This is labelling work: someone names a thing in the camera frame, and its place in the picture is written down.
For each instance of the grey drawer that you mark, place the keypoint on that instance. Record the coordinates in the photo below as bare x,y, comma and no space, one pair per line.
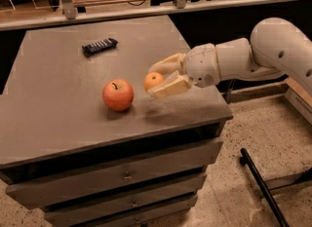
147,193
141,215
80,183

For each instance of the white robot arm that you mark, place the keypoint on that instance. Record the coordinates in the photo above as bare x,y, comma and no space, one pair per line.
276,48

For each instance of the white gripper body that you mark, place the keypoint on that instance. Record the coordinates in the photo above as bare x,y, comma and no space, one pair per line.
201,64

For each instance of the small orange fruit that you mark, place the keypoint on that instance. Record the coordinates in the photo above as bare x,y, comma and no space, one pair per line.
152,79

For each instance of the dark blue snack bar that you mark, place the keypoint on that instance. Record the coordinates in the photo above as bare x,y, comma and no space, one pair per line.
99,46

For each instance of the grey drawer cabinet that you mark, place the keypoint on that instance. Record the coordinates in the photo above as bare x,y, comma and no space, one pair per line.
52,115

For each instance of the grey metal railing frame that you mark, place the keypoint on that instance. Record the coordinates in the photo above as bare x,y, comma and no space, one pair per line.
156,7

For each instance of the top grey drawer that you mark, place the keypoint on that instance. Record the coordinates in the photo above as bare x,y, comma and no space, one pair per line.
80,183

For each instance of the bottom grey drawer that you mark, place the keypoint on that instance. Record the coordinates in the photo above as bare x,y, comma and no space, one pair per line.
141,215

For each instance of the red apple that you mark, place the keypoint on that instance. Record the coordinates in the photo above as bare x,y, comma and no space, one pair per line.
118,95

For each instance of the middle grey drawer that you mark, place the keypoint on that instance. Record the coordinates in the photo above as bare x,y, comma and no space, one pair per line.
147,193

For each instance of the black metal bar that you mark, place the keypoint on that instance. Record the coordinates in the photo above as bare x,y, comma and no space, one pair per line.
246,159

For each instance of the grey low metal rack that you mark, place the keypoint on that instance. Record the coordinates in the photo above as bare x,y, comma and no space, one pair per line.
237,91

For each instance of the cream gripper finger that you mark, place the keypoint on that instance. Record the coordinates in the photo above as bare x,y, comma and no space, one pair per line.
174,84
169,65

